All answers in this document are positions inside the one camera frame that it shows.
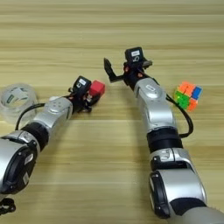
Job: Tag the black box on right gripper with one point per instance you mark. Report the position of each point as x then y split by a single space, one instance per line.
134 56

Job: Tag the multicolour puzzle cube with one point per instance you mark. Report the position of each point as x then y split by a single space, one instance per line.
186 96

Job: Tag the clear tape roll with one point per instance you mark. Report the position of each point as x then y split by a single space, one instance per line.
17 102

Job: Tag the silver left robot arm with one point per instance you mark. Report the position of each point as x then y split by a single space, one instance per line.
17 163

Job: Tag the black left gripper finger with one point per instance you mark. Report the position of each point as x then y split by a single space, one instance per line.
93 100

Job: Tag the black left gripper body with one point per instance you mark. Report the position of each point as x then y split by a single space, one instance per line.
80 102

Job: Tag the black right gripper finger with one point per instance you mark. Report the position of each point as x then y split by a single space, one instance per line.
147 64
110 74

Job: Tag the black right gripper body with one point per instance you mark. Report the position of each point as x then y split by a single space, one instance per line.
134 73

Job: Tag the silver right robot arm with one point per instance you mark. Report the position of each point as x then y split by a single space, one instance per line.
157 110

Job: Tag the red cube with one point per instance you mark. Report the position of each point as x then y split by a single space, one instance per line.
97 88

